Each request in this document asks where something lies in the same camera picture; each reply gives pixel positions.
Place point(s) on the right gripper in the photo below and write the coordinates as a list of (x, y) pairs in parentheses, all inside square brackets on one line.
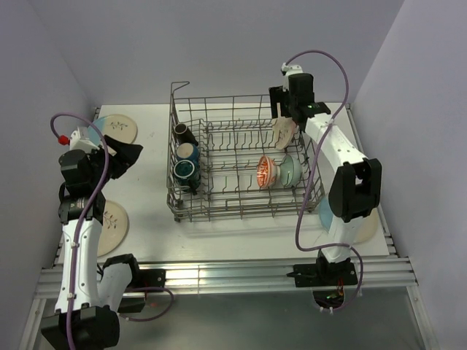
[(278, 95)]

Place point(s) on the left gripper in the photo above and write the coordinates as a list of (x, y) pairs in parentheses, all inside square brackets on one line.
[(125, 155)]

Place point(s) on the pink and cream plate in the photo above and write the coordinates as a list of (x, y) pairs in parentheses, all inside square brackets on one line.
[(284, 129)]

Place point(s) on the blue and cream plate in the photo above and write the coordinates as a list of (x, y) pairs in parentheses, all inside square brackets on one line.
[(118, 126)]

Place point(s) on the dark blue mug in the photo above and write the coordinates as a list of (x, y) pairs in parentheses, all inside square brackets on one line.
[(188, 151)]

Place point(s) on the light green bowl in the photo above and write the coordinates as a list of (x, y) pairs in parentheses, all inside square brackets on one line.
[(290, 171)]

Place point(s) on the dark green mug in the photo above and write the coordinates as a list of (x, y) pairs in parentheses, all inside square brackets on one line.
[(187, 176)]

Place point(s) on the orange patterned bowl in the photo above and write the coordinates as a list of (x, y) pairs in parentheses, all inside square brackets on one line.
[(266, 172)]

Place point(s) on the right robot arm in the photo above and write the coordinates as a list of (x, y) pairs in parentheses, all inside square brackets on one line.
[(356, 186)]

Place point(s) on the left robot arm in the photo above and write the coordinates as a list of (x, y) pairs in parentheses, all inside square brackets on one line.
[(86, 312)]

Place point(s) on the pink cream plate near edge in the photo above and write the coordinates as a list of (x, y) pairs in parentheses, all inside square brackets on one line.
[(115, 228)]

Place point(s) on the blue cream plate right side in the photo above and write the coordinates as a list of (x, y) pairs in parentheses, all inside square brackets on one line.
[(366, 231)]

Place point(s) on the grey wire dish rack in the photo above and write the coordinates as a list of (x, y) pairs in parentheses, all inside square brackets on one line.
[(233, 133)]

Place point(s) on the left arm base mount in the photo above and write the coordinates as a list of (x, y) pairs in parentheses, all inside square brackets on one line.
[(147, 278)]

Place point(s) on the aluminium rail frame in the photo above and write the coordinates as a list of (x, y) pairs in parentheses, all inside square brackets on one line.
[(251, 254)]

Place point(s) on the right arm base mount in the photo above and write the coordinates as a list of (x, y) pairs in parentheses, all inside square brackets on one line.
[(310, 275)]

